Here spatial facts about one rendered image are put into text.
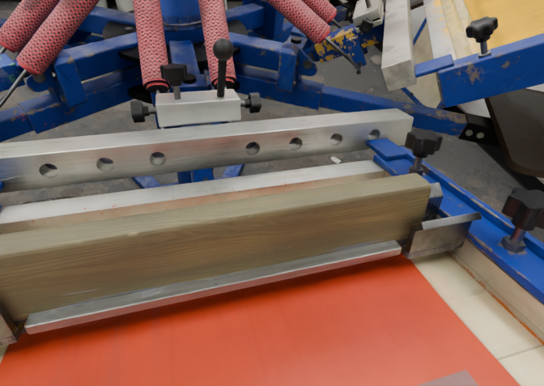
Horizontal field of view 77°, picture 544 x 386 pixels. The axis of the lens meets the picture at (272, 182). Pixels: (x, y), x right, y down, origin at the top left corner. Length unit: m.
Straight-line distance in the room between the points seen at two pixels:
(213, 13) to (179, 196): 0.41
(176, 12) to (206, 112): 0.48
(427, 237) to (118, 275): 0.30
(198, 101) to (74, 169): 0.19
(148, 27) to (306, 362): 0.61
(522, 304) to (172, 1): 0.90
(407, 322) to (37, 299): 0.32
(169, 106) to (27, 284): 0.30
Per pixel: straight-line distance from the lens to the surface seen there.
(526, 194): 0.41
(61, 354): 0.38
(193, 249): 0.31
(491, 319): 0.41
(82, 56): 0.95
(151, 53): 0.70
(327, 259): 0.35
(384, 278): 0.41
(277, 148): 0.53
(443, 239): 0.41
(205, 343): 0.34
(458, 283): 0.43
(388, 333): 0.36
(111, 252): 0.31
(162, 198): 0.46
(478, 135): 1.07
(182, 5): 0.98
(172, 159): 0.51
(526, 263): 0.42
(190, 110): 0.54
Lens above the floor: 1.41
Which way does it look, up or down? 45 degrees down
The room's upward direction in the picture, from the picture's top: 7 degrees clockwise
